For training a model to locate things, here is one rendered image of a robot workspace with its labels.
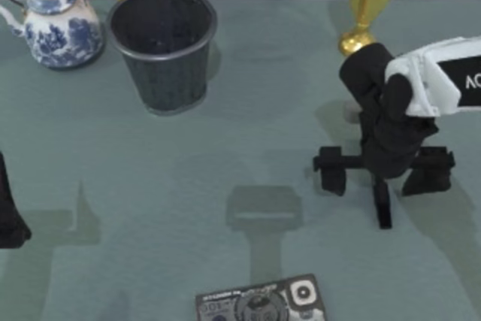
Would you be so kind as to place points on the black grey printed flat box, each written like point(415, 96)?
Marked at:
point(263, 300)

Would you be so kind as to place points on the black mesh waste bin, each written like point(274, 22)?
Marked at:
point(169, 73)

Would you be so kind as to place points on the blue white porcelain teapot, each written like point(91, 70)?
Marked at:
point(56, 35)

